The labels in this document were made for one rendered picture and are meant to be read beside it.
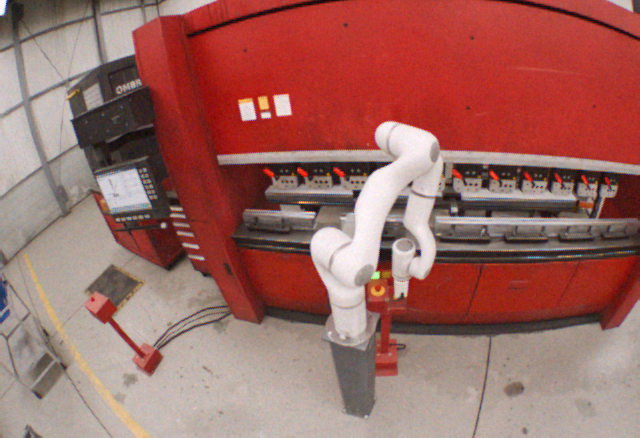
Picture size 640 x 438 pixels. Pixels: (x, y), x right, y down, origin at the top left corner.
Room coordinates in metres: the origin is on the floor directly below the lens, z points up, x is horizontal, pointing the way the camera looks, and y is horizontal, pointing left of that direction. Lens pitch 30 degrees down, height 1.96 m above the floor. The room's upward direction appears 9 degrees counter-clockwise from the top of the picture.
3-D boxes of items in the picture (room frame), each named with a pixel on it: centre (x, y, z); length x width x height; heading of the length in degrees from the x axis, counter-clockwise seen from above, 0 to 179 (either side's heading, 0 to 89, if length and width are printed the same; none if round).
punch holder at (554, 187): (1.00, -1.33, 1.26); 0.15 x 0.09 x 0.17; 69
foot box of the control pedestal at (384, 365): (0.98, -0.26, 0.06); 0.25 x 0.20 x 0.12; 168
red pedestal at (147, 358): (1.08, 1.66, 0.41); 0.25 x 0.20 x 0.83; 159
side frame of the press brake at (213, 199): (1.92, 0.62, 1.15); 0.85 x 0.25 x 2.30; 159
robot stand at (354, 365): (0.66, -0.04, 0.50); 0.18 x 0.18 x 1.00; 60
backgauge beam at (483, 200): (1.55, -0.71, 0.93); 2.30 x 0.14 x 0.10; 69
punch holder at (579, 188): (0.93, -1.52, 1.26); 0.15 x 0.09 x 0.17; 69
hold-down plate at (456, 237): (1.15, -0.78, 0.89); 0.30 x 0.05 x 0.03; 69
